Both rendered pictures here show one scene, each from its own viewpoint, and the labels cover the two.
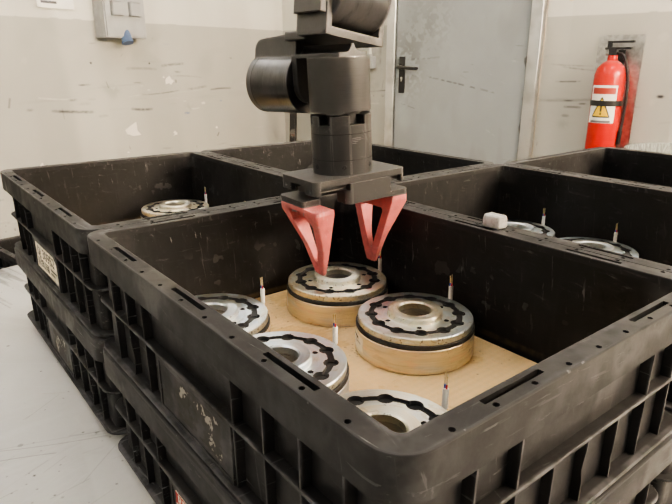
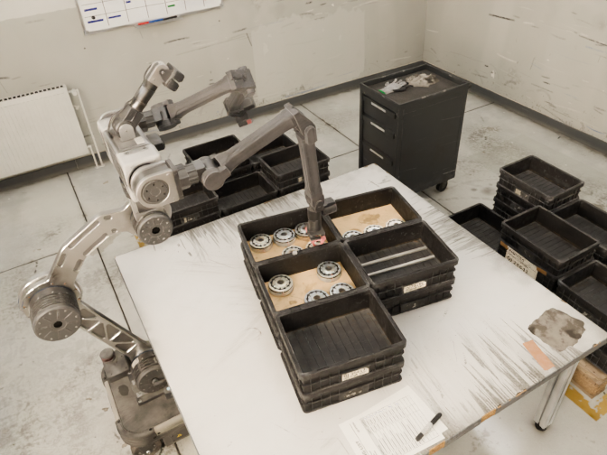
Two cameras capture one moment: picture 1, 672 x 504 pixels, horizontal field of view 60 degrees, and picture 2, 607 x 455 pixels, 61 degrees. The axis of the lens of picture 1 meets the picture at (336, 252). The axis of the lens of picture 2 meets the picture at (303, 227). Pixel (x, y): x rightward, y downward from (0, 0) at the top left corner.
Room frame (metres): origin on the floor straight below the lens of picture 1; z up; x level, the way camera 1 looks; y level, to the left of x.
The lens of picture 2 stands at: (1.15, -1.68, 2.38)
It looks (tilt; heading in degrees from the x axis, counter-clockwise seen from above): 38 degrees down; 111
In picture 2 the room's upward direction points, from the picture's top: 4 degrees counter-clockwise
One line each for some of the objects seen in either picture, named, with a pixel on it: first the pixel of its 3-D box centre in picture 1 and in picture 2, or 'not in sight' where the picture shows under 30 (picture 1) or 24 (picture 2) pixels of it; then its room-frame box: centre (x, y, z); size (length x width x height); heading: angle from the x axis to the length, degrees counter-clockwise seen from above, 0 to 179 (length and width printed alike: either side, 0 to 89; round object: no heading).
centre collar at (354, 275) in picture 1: (337, 275); not in sight; (0.56, 0.00, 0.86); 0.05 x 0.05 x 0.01
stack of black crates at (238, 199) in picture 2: not in sight; (244, 210); (-0.25, 0.84, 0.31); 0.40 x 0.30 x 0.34; 49
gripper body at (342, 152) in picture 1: (342, 150); (314, 224); (0.55, -0.01, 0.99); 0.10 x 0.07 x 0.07; 123
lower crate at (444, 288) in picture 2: not in sight; (396, 279); (0.93, 0.00, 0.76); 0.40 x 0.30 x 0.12; 38
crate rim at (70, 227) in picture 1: (157, 187); (368, 213); (0.74, 0.23, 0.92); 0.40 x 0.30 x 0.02; 38
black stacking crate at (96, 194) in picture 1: (161, 225); (368, 221); (0.74, 0.23, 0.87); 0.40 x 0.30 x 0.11; 38
